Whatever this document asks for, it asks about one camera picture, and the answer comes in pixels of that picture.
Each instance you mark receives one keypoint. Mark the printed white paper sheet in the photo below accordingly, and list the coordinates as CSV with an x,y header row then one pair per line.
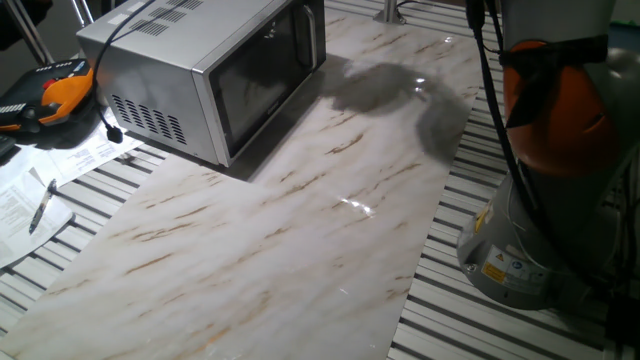
x,y
85,155
20,225

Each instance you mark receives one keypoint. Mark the thin silver metal leg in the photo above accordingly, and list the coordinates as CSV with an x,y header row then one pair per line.
x,y
82,14

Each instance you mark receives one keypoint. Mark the silver microwave oven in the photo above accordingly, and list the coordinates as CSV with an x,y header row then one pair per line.
x,y
165,75

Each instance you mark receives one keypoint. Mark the black pen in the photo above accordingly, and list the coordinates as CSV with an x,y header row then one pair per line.
x,y
42,206

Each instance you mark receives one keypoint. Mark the small black table bolt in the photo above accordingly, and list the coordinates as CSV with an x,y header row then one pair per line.
x,y
125,159

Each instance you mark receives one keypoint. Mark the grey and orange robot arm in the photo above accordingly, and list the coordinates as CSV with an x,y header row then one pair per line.
x,y
560,125

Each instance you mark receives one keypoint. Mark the black and orange teach pendant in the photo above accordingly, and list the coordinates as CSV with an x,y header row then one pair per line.
x,y
65,95

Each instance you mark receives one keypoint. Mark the black computer keyboard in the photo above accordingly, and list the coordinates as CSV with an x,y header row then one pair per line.
x,y
4,145

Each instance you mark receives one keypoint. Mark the marble pattern table mat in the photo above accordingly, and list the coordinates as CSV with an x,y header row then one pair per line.
x,y
300,225

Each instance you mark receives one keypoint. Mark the aluminium frame strut with foot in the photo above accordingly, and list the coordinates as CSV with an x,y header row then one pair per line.
x,y
390,12

